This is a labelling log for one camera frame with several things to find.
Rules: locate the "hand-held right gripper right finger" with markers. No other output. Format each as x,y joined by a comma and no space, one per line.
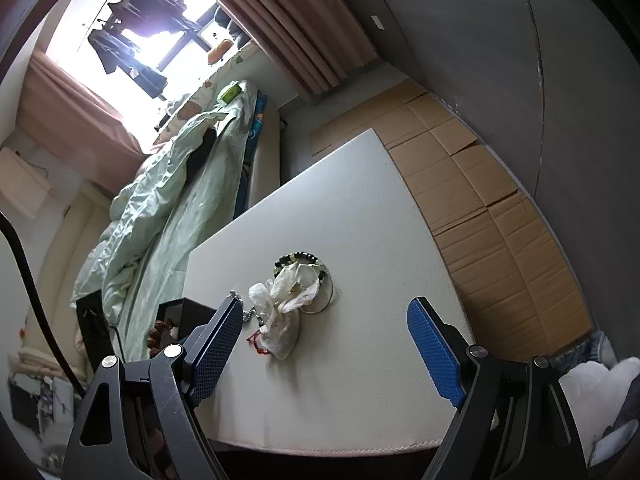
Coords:
435,355

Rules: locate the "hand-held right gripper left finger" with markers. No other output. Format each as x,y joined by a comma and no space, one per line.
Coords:
215,347

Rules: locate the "black jewelry box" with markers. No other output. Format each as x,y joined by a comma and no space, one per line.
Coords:
192,312

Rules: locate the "cream rolled pillow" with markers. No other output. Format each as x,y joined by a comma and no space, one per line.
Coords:
35,360

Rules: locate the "white plastic pouch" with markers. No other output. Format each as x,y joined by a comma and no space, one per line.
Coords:
285,305

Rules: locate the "cream headboard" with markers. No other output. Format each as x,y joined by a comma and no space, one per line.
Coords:
65,240

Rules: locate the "cluttered bedside table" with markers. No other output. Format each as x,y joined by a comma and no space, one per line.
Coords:
30,405

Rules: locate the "silver bangle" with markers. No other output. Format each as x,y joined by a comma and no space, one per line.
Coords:
327,295

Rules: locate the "bed with green sheet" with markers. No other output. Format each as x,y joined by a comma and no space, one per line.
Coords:
200,220

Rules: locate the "light green duvet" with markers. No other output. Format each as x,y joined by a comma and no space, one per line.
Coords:
150,210

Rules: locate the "flattened cardboard sheets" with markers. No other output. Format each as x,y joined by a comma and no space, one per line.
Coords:
490,210

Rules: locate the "pink cloth cover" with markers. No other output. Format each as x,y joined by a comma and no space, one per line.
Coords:
22,180

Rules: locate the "white fluffy clothing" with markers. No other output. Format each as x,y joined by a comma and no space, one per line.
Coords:
595,395

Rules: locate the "blue white patterned cloth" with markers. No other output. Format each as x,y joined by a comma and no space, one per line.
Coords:
604,346

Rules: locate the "dark cloth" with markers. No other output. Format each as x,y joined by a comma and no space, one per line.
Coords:
201,152

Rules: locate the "pink curtain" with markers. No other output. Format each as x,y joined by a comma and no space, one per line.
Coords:
75,110
300,20

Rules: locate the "printed windowsill cushion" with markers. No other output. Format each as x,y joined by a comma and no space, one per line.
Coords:
192,100

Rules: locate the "green box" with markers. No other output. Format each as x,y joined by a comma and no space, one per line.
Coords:
231,92

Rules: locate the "orange plush toy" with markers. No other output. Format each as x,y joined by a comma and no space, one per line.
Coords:
221,50

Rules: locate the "row of hanging dark clothes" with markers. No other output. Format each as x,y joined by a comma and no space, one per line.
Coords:
145,20

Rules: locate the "dark cushions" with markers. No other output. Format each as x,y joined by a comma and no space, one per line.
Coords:
230,22

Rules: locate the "window with black frame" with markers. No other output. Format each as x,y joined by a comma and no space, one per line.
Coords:
165,55

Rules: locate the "white wall switch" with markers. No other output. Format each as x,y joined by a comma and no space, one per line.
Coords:
376,21

